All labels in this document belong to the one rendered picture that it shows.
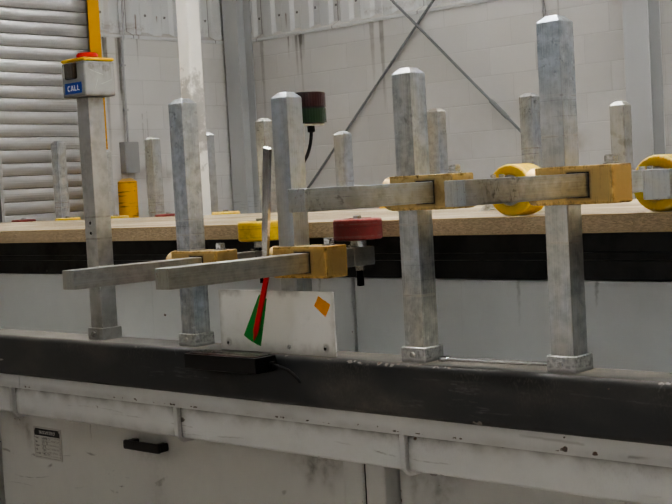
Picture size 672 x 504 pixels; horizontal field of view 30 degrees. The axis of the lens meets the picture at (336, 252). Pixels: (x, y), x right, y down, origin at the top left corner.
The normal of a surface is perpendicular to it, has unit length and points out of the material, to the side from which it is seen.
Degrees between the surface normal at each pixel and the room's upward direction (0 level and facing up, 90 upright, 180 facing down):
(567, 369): 90
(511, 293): 90
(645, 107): 90
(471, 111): 90
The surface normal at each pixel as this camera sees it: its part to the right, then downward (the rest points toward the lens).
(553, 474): -0.68, 0.07
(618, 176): 0.73, 0.00
